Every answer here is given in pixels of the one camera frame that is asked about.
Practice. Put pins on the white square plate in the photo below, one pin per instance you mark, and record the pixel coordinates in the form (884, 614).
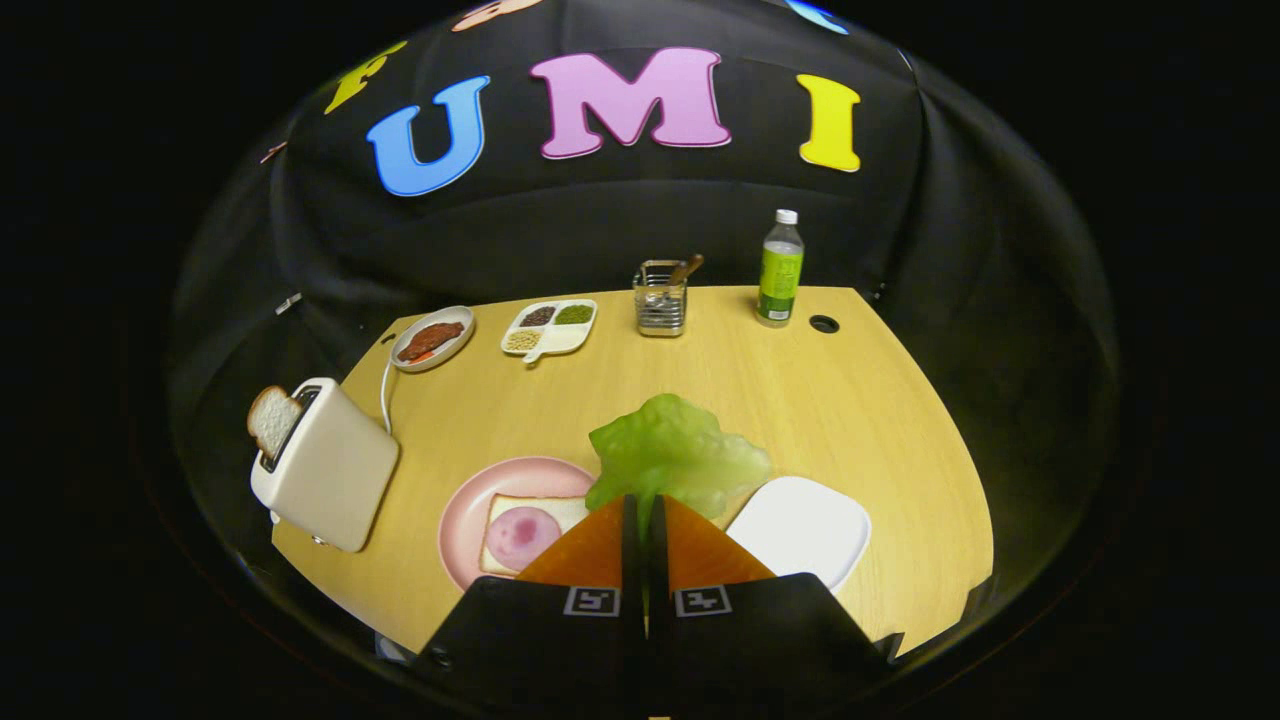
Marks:
(800, 525)

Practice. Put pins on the pink round plate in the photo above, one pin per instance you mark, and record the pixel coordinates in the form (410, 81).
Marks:
(465, 520)

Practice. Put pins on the green label plastic bottle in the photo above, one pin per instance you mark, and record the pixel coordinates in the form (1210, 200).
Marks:
(780, 275)

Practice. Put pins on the red cloth clip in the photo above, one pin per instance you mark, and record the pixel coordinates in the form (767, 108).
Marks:
(273, 152)

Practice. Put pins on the green lettuce leaf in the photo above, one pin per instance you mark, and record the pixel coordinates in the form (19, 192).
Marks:
(670, 450)

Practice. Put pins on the white oval plate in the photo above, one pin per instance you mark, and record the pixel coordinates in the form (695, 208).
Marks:
(455, 318)

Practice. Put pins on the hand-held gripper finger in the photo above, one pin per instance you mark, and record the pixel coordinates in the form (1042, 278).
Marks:
(655, 560)
(630, 560)

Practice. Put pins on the black backdrop cloth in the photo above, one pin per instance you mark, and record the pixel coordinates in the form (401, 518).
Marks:
(640, 230)

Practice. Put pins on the toasted bread slice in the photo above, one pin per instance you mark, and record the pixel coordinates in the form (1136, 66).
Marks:
(272, 420)

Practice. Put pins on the brown meat piece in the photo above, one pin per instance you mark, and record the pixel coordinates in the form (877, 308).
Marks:
(430, 340)

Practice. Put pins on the white cloth clip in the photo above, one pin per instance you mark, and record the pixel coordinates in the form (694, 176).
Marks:
(288, 303)

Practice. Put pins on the white toaster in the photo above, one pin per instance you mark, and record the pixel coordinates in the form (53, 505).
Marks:
(335, 470)

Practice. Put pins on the white divided dish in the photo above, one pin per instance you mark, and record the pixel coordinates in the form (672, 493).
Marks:
(560, 340)

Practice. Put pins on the pink ham slice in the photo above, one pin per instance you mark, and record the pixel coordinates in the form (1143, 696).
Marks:
(522, 538)

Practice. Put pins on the bread slice with ham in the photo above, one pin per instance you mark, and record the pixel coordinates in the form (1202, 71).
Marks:
(570, 512)

